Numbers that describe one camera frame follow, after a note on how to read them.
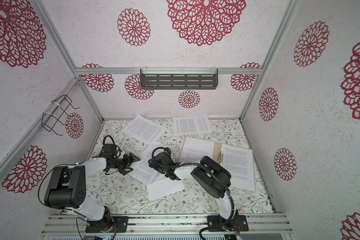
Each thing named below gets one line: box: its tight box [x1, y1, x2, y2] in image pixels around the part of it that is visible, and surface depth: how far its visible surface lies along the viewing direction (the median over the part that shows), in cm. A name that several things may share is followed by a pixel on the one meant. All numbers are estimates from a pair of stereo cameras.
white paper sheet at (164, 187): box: [147, 178, 186, 201], surface depth 87 cm
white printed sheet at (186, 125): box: [172, 116, 212, 135], surface depth 119 cm
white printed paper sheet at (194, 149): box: [179, 136, 215, 164], surface depth 105 cm
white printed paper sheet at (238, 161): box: [220, 143, 256, 192], surface depth 100 cm
